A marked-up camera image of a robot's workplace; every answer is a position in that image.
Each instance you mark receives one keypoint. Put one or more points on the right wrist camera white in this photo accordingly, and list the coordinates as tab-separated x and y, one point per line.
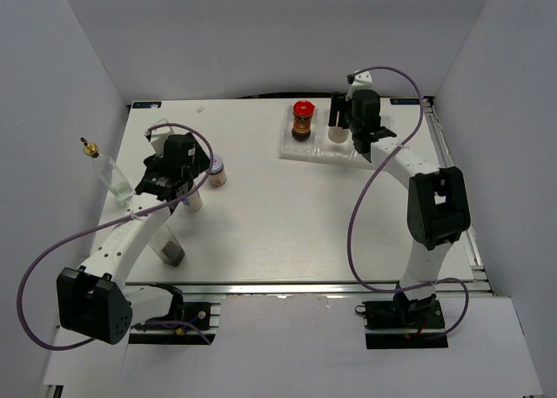
357	82

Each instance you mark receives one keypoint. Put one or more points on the white tube bottle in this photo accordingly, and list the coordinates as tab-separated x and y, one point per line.
193	202

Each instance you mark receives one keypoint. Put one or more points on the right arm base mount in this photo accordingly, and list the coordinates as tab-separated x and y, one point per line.
400	323

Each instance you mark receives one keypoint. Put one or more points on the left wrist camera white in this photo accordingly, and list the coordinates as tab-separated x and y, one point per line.
158	136

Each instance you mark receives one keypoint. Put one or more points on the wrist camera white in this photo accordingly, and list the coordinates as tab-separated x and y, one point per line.
158	136
357	82

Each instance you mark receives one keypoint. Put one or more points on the aluminium rail front edge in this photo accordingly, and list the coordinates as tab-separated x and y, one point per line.
273	289

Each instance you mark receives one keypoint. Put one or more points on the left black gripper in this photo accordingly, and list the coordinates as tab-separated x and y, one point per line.
200	162

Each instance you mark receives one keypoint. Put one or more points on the red lid sauce jar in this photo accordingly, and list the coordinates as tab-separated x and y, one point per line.
302	114

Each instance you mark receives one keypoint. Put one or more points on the glass bottle gold spout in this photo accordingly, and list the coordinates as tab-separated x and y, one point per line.
108	173

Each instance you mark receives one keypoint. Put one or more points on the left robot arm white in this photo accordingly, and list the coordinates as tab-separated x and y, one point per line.
93	299

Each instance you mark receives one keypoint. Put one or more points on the clear bottle dark contents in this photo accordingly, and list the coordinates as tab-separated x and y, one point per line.
166	246

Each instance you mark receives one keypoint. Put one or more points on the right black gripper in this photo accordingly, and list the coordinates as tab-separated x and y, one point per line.
338	104

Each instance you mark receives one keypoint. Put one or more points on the purple lid spice jar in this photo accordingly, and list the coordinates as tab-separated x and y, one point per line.
217	175

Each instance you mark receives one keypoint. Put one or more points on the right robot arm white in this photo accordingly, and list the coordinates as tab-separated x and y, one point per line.
380	146

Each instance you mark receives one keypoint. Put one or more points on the white three-slot organizer tray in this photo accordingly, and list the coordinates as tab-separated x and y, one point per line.
319	148

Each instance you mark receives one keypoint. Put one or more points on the silver lid white shaker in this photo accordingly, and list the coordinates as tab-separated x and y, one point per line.
338	135

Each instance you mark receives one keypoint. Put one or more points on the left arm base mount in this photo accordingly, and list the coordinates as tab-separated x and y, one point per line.
162	315

